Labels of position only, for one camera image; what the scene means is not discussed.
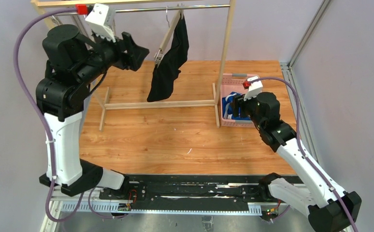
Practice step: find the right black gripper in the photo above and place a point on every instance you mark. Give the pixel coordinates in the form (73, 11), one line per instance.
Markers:
(240, 107)

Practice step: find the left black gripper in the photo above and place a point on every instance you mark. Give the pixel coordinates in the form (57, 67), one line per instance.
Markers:
(126, 50)

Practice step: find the blue underwear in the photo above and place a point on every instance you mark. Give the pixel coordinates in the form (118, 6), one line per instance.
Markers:
(227, 111)

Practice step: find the hanger holding black underwear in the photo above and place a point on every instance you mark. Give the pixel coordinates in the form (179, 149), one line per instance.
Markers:
(172, 25)

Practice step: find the black underwear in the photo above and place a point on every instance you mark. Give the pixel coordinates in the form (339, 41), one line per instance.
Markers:
(165, 73)

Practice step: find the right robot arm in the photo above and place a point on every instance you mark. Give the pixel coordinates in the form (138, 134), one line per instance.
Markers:
(327, 206)

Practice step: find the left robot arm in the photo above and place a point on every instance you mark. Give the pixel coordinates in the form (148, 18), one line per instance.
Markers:
(74, 62)

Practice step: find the empty hanger on rack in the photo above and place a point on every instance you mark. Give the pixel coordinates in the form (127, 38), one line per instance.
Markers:
(55, 21)

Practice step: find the pink plastic basket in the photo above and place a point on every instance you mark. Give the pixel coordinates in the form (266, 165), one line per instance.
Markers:
(233, 82)

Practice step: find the wooden clothes rack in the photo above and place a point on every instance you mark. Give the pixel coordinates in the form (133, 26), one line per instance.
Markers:
(40, 7)

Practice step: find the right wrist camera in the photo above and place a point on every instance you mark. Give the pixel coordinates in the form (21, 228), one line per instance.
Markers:
(254, 87)

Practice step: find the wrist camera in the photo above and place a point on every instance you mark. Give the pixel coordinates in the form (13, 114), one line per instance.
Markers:
(100, 19)
(254, 87)

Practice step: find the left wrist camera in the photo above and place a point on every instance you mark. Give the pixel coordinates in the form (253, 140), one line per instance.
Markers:
(100, 19)

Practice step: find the aluminium frame post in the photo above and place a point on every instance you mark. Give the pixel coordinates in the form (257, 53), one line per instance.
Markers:
(309, 31)

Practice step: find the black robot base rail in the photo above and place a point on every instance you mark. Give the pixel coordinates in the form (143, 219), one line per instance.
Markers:
(189, 195)

